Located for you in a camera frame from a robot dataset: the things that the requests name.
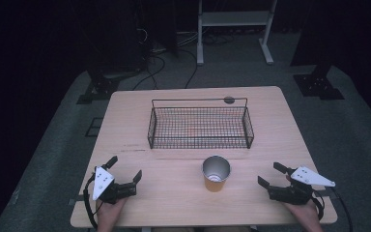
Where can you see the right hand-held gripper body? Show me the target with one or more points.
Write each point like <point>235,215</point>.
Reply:
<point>298,190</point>

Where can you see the person's right hand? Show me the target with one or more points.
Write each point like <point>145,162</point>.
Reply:
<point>306,214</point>

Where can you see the orange cup with silver inside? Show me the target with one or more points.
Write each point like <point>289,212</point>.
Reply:
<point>216,174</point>

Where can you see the black rectangular floor frame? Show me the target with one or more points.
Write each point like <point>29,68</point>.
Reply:
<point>91,127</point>

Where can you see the black stand with floor base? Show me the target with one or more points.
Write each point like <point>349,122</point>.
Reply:
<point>101,85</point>
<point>317,85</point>

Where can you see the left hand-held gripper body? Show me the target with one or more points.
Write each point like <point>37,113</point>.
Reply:
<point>102,185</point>

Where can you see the person's left hand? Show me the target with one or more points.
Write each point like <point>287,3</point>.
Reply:
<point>109,212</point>

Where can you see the black round table grommet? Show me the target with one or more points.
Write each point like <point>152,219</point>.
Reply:
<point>229,100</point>

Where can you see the white metal desk frame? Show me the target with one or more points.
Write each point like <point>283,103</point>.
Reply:
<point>203,38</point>

